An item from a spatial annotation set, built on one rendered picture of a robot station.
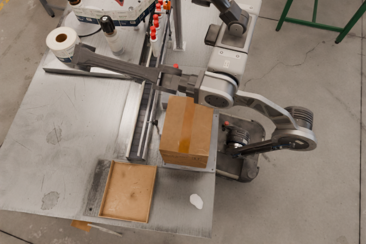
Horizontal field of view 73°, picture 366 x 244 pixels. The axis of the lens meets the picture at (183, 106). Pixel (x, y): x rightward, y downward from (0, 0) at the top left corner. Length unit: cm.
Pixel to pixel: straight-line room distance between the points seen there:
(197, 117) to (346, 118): 192
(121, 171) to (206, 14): 133
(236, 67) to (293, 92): 193
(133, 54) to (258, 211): 162
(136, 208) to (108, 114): 61
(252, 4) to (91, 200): 127
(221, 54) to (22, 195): 134
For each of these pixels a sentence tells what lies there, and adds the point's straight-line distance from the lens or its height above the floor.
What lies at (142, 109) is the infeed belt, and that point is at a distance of 155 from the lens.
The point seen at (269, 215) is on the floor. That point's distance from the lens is 234.
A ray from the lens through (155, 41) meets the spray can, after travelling 163.
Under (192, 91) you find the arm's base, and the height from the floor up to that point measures 147.
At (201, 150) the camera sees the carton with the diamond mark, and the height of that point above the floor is 112.
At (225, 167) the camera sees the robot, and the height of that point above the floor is 24.
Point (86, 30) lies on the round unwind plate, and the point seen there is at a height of 89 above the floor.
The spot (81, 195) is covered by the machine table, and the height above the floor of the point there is 83.
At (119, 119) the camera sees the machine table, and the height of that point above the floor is 83.
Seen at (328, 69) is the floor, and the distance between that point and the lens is 311.
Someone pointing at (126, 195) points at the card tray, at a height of 83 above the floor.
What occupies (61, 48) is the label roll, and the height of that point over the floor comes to 102.
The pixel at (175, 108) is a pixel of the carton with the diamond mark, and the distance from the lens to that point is 126.
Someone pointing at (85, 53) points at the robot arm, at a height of 153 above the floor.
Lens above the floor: 225
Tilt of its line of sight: 64 degrees down
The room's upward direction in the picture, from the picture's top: 4 degrees counter-clockwise
